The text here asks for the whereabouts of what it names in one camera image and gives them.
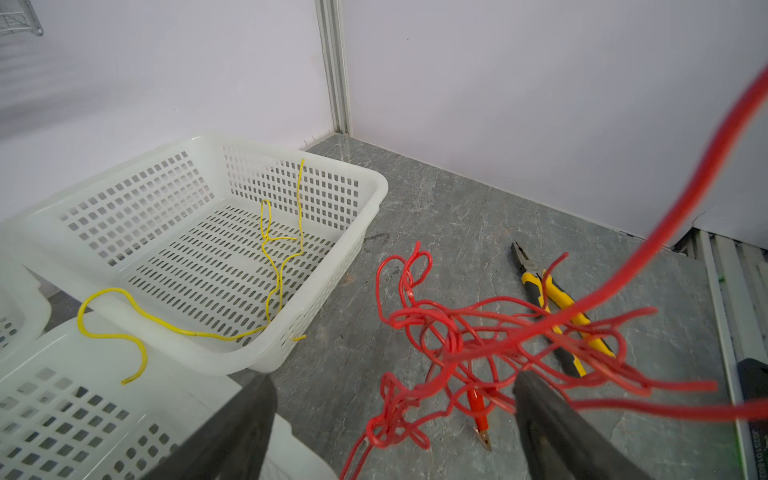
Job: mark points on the white wire wall shelf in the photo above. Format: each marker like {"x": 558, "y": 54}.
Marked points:
{"x": 19, "y": 16}

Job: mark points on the back right white basket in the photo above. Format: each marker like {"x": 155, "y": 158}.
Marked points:
{"x": 217, "y": 252}

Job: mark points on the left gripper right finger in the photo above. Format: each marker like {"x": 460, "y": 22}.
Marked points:
{"x": 558, "y": 443}

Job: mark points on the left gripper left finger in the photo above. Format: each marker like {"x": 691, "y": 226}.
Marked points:
{"x": 232, "y": 444}

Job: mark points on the front white plastic basket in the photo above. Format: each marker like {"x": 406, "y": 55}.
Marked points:
{"x": 66, "y": 413}

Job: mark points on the back left white basket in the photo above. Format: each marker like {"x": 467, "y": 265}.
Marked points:
{"x": 25, "y": 311}

